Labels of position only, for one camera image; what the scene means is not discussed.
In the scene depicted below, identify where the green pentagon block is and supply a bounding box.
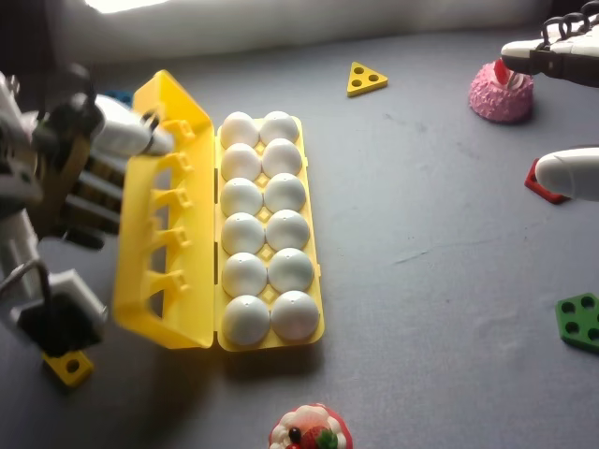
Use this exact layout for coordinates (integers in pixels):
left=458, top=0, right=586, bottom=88
left=554, top=292, right=599, bottom=354

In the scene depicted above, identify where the white plastic egg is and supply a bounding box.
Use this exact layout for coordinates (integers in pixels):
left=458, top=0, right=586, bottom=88
left=220, top=252, right=269, bottom=297
left=219, top=212, right=266, bottom=253
left=266, top=247, right=314, bottom=290
left=260, top=138, right=303, bottom=177
left=221, top=294, right=271, bottom=346
left=264, top=210, right=311, bottom=252
left=219, top=177, right=265, bottom=217
left=259, top=110, right=300, bottom=145
left=270, top=290, right=321, bottom=341
left=263, top=172, right=308, bottom=214
left=220, top=142, right=262, bottom=180
left=220, top=110, right=261, bottom=146

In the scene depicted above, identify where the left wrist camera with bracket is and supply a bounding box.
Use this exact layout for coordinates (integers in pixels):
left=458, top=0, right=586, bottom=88
left=11, top=259, right=110, bottom=359

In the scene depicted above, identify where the white backdrop sheet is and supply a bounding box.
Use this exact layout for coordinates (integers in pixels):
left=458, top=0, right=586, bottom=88
left=60, top=0, right=581, bottom=60

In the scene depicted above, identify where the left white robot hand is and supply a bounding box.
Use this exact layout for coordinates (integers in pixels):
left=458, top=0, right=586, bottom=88
left=0, top=63, right=175, bottom=252

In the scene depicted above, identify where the red pentagon five-hole block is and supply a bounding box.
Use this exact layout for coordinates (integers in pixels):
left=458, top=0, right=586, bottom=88
left=523, top=157, right=572, bottom=205

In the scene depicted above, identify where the strawberry cream toy cake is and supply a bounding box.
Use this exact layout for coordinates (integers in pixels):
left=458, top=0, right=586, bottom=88
left=268, top=402, right=355, bottom=449

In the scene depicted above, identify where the pink toy cake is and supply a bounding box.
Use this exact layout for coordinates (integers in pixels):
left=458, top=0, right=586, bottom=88
left=467, top=59, right=534, bottom=123

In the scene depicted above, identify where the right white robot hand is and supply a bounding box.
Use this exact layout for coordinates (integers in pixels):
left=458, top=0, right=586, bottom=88
left=499, top=12, right=599, bottom=203

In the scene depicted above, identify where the yellow triangle three-hole block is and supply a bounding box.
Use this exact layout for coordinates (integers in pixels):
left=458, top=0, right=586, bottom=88
left=345, top=61, right=389, bottom=98

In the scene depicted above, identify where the blue four-hole block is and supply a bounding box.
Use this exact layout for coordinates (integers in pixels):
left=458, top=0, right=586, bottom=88
left=102, top=88, right=137, bottom=107

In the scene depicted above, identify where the yellow two-hole block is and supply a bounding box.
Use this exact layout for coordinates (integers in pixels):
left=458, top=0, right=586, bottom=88
left=41, top=348, right=95, bottom=388

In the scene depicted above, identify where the yellow egg carton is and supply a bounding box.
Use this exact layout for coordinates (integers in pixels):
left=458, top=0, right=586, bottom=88
left=111, top=68, right=327, bottom=352

